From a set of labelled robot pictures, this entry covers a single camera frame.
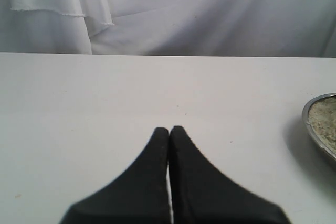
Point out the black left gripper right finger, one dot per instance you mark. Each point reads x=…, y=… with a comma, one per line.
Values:
x=202, y=194

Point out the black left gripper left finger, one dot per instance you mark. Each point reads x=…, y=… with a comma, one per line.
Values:
x=138, y=195

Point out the round metal rice tray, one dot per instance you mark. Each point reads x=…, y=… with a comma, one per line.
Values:
x=318, y=116

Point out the white backdrop cloth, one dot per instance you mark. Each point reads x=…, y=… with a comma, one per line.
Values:
x=289, y=28

